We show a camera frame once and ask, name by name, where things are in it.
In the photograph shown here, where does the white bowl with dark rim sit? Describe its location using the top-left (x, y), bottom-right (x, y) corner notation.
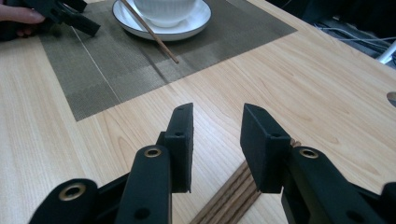
top-left (133, 0), bottom-right (201, 29)

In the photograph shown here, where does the brown woven placemat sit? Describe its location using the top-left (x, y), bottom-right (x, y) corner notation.
top-left (38, 0), bottom-right (298, 122)

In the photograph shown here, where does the white metal stand frame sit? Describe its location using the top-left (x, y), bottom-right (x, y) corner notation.
top-left (375, 40), bottom-right (396, 65)

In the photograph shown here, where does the white floor cable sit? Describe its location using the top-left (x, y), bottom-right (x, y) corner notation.
top-left (313, 22), bottom-right (396, 45)

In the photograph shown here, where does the white plate with dark rim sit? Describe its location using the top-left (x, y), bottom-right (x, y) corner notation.
top-left (111, 0), bottom-right (213, 43)

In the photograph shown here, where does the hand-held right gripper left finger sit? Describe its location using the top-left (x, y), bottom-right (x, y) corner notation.
top-left (156, 102), bottom-right (195, 194)

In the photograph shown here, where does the row of brown chopsticks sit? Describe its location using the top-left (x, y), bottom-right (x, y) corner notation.
top-left (189, 139), bottom-right (303, 224)

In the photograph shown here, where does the single brown wooden chopstick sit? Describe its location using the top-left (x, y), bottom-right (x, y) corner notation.
top-left (119, 0), bottom-right (180, 65)

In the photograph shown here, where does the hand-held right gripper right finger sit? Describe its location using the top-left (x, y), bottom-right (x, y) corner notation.
top-left (239, 103), bottom-right (292, 194)

